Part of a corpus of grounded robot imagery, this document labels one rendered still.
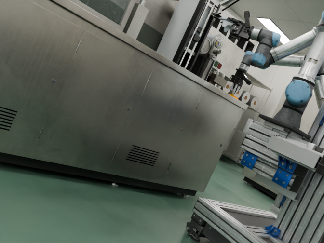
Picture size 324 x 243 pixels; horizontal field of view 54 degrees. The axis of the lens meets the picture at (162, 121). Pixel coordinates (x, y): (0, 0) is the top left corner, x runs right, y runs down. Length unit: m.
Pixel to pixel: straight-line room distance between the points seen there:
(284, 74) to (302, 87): 5.91
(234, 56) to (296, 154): 1.89
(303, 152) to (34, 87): 1.32
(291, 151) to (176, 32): 1.30
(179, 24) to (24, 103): 1.34
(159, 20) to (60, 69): 1.21
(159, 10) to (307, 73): 1.33
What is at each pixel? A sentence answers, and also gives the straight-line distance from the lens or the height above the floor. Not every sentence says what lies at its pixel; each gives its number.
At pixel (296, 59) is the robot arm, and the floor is 1.30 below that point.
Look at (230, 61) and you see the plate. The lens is 3.35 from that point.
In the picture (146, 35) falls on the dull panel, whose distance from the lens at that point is 2.63.
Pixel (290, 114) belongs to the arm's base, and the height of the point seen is 0.87.
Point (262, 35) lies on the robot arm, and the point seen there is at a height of 1.20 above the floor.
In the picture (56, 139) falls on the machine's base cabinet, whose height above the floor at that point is 0.23.
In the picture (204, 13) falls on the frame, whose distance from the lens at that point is 2.40.
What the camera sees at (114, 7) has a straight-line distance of 1.84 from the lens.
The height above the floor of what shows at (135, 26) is 1.03.
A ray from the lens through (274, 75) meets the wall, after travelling 7.78.
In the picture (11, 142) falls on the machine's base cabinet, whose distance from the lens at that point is 1.74.
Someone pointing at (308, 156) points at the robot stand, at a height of 0.70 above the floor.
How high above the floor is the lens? 0.66
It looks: 4 degrees down
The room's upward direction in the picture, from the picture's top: 25 degrees clockwise
